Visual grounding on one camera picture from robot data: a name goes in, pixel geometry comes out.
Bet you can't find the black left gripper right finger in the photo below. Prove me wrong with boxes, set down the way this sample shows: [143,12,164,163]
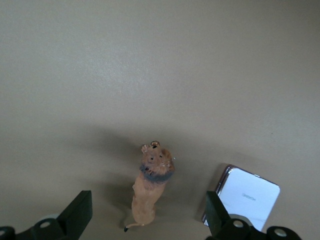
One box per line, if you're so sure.
[204,191,301,240]

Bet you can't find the white card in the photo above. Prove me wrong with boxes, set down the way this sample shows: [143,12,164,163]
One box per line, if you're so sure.
[201,163,281,232]

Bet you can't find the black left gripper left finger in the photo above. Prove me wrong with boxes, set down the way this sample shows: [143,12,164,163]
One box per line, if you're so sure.
[0,190,93,240]

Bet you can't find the brown lion figurine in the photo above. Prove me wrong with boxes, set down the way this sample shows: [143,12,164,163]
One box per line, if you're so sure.
[123,141,176,233]

